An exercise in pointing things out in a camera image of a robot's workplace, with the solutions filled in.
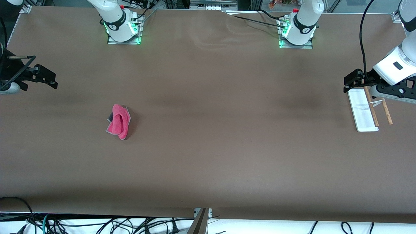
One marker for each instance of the orange objects behind glass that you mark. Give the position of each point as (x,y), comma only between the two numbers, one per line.
(279,3)

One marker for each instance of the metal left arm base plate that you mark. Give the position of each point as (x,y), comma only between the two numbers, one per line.
(295,46)

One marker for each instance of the metal table corner bracket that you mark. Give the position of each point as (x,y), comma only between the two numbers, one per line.
(396,17)
(26,8)

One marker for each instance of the aluminium frame bar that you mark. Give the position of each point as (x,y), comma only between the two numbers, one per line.
(200,224)

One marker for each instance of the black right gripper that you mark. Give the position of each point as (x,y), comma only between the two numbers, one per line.
(20,75)

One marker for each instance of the pink and grey towel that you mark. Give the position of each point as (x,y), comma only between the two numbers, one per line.
(118,123)

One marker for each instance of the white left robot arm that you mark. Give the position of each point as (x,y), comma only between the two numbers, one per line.
(304,19)

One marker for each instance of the white towel rack wooden bars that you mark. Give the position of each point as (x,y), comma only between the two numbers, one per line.
(362,110)

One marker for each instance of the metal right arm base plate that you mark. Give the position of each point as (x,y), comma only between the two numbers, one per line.
(123,42)

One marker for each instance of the thin metal rod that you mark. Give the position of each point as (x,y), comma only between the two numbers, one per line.
(19,57)

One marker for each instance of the brown table cover sheet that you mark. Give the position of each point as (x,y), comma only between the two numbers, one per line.
(208,130)

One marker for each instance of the grey power strip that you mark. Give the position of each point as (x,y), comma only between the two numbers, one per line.
(213,5)

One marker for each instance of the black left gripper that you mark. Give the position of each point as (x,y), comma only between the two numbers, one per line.
(366,78)

